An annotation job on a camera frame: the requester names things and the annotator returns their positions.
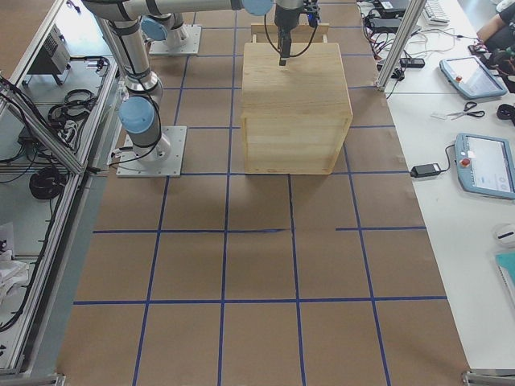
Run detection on lower teach pendant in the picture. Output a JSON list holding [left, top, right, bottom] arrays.
[[455, 133, 514, 200]]

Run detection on teal notebook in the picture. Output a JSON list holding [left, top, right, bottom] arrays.
[[495, 252, 515, 302]]

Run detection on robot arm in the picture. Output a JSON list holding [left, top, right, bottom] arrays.
[[141, 13, 183, 41], [84, 1, 319, 93]]

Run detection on black handled scissors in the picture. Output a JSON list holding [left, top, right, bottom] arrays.
[[447, 101, 485, 120]]

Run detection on aluminium side frame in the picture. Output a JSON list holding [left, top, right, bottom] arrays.
[[1, 1, 117, 378]]

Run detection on coiled black cable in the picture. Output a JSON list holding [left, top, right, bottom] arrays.
[[28, 165, 68, 201]]

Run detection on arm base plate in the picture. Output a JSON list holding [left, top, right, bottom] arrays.
[[116, 125, 187, 178], [150, 24, 202, 56]]

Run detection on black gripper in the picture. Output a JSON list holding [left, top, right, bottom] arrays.
[[274, 0, 319, 66]]

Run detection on wooden drawer cabinet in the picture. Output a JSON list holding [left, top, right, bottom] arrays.
[[241, 43, 353, 175]]

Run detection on black power adapter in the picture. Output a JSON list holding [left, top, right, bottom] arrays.
[[410, 162, 442, 179]]

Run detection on aluminium frame post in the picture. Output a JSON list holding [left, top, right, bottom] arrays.
[[376, 0, 426, 91]]

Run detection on upper teach pendant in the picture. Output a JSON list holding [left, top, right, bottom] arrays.
[[439, 56, 508, 100]]

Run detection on teach pendant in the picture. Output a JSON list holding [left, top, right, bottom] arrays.
[[439, 56, 508, 100], [455, 133, 514, 200]]

